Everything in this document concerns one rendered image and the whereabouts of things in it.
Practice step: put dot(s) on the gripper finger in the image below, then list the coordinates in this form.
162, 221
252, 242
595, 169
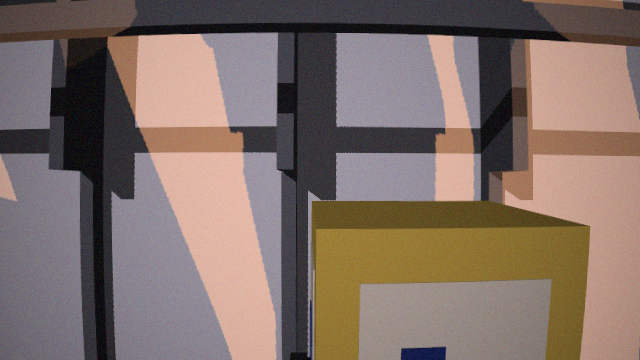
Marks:
299, 356

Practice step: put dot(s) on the yellow butter carton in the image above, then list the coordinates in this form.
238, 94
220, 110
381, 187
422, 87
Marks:
445, 280

